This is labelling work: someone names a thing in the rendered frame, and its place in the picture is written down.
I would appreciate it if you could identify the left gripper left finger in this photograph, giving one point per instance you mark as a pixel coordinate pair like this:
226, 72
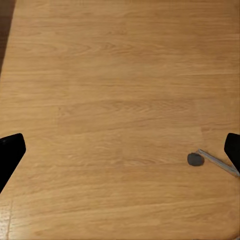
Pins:
12, 150

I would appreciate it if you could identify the swivel chair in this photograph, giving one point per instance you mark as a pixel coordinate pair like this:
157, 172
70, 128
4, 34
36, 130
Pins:
194, 159

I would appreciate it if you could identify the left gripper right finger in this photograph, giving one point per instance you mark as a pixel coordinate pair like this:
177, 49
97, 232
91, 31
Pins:
232, 149

